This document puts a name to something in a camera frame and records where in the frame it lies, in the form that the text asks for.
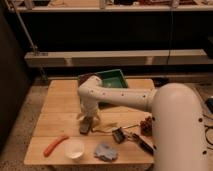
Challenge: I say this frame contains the dark tool on table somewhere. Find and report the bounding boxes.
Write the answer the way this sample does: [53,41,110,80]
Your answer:
[126,132,154,155]

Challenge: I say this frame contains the blue crumpled cloth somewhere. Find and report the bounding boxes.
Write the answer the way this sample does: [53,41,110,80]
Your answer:
[94,143,118,162]

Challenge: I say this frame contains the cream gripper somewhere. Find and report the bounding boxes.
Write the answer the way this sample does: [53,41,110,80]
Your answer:
[76,100,101,121]

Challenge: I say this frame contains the orange carrot toy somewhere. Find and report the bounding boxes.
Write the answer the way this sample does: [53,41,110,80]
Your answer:
[43,135,68,157]

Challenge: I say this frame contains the dark red bowl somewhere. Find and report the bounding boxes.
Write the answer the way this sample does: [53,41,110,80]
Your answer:
[78,73,96,86]

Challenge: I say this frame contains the brown pinecone object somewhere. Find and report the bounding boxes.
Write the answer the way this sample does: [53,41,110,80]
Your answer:
[140,117,152,136]

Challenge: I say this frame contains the black floor cables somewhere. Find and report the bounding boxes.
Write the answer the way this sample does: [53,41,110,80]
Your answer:
[201,113,213,151]

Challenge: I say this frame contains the green plastic tray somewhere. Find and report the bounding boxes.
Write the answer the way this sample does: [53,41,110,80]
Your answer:
[98,69,128,88]

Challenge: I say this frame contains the wooden table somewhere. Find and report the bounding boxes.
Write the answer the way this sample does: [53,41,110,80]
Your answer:
[24,80,153,165]

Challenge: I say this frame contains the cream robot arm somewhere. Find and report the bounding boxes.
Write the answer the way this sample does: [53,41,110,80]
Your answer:
[78,75,209,171]

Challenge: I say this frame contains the white small bowl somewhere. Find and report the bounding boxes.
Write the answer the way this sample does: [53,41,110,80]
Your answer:
[64,139,85,160]

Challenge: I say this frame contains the black binder clip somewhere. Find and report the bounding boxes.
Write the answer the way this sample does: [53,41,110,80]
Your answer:
[112,128,126,144]

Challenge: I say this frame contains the grey metal shelf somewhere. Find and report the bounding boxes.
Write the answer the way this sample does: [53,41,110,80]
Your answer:
[25,49,213,68]

